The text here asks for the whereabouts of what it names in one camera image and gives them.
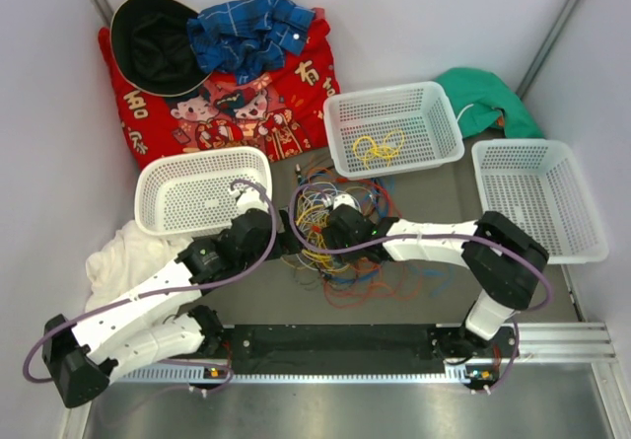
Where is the bright yellow thin cable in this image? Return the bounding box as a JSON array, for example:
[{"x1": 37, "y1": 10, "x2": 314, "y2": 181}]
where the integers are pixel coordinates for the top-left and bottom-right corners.
[{"x1": 351, "y1": 128, "x2": 406, "y2": 169}]

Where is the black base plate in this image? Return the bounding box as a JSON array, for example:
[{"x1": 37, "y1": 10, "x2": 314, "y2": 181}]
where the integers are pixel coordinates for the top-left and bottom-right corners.
[{"x1": 216, "y1": 322, "x2": 459, "y2": 375}]

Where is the white rectangular basket, middle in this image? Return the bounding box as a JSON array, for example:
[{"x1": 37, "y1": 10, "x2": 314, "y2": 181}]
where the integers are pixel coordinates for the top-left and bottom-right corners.
[{"x1": 323, "y1": 82, "x2": 464, "y2": 180}]

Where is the black hat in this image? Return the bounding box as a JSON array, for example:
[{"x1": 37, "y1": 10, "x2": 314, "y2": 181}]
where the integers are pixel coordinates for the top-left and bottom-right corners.
[{"x1": 109, "y1": 0, "x2": 208, "y2": 97}]

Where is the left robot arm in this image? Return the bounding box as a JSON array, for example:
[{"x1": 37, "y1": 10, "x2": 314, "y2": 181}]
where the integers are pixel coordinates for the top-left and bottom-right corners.
[{"x1": 41, "y1": 208, "x2": 301, "y2": 408}]

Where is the yellow thin tangled cable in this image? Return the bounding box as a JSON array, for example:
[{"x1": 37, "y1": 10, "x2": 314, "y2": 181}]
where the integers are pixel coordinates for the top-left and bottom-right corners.
[{"x1": 285, "y1": 241, "x2": 390, "y2": 287}]

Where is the grey corner post right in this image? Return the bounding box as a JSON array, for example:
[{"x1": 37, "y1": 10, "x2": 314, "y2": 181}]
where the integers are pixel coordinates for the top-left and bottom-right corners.
[{"x1": 516, "y1": 0, "x2": 584, "y2": 100}]

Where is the light blue loose cable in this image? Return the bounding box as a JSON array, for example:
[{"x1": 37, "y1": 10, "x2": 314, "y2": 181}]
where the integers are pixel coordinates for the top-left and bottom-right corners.
[{"x1": 418, "y1": 260, "x2": 457, "y2": 298}]

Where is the green cloth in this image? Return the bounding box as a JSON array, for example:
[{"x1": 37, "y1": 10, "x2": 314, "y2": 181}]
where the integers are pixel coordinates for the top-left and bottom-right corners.
[{"x1": 434, "y1": 67, "x2": 544, "y2": 139}]

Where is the white thin cable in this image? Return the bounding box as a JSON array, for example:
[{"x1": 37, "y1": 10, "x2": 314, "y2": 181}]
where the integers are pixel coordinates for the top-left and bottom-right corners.
[{"x1": 298, "y1": 177, "x2": 366, "y2": 218}]

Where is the white rectangular basket, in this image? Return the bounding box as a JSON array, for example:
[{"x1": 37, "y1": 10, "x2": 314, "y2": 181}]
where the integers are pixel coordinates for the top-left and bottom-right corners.
[
  {"x1": 471, "y1": 139, "x2": 609, "y2": 264},
  {"x1": 323, "y1": 82, "x2": 464, "y2": 180}
]

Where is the orange thin cable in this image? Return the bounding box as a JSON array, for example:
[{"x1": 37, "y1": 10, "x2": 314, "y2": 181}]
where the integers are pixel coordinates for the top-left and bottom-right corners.
[{"x1": 319, "y1": 157, "x2": 425, "y2": 312}]

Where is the white cloth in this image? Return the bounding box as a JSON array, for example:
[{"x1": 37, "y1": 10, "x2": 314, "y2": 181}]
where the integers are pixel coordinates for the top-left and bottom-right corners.
[{"x1": 85, "y1": 220, "x2": 192, "y2": 312}]

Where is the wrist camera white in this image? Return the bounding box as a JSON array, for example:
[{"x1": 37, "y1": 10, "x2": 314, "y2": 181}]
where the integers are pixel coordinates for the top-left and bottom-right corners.
[
  {"x1": 230, "y1": 184, "x2": 269, "y2": 215},
  {"x1": 324, "y1": 192, "x2": 361, "y2": 211}
]

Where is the thick amber yellow cable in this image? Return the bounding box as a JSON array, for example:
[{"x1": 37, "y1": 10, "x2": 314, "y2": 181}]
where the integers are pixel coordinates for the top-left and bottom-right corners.
[{"x1": 295, "y1": 182, "x2": 341, "y2": 262}]

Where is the dark blue cable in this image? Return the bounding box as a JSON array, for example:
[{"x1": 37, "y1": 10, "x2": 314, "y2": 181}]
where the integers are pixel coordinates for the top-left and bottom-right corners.
[{"x1": 295, "y1": 175, "x2": 395, "y2": 282}]

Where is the white rectangular basket, right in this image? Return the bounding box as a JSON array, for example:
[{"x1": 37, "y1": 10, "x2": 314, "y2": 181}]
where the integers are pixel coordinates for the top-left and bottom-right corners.
[{"x1": 471, "y1": 139, "x2": 609, "y2": 264}]

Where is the blue plaid shirt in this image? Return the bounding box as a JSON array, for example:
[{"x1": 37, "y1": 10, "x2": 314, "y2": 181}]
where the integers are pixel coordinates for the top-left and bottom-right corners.
[{"x1": 186, "y1": 0, "x2": 316, "y2": 85}]

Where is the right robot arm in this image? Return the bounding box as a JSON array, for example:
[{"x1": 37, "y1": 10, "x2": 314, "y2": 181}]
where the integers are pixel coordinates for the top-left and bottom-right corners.
[{"x1": 321, "y1": 205, "x2": 549, "y2": 360}]

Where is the white oval perforated basket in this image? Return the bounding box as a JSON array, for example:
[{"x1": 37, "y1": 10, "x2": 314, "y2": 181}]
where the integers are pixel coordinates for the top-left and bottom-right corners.
[{"x1": 134, "y1": 146, "x2": 272, "y2": 238}]

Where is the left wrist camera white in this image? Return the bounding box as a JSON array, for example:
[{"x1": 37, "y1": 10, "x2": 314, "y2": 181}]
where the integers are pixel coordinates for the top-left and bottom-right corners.
[{"x1": 230, "y1": 184, "x2": 269, "y2": 215}]

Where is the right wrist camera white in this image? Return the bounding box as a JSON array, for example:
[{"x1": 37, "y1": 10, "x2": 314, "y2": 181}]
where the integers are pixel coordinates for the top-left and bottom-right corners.
[{"x1": 324, "y1": 192, "x2": 361, "y2": 211}]

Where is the red printed cloth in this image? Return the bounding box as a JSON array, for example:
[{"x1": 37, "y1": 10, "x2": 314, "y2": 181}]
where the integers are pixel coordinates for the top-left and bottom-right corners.
[{"x1": 98, "y1": 8, "x2": 340, "y2": 168}]

